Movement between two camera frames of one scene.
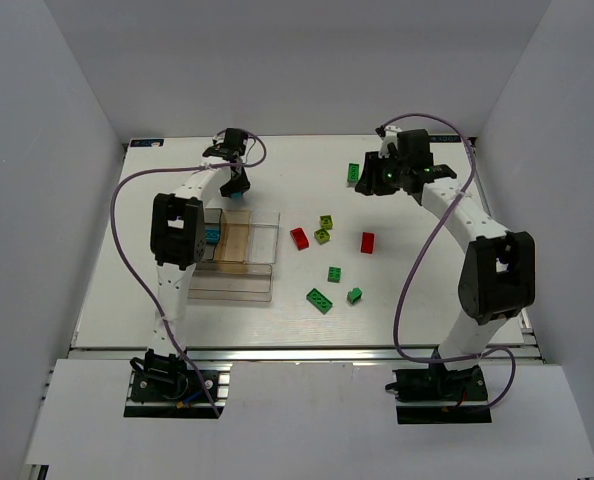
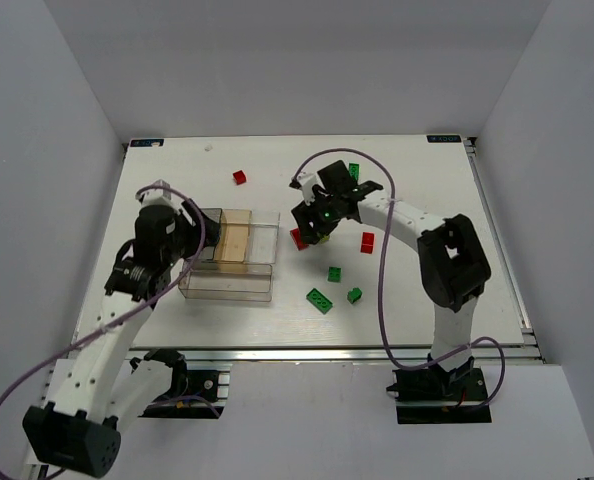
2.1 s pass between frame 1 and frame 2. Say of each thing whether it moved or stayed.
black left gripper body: moved
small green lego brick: stayed
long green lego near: stayed
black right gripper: moved
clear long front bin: stayed
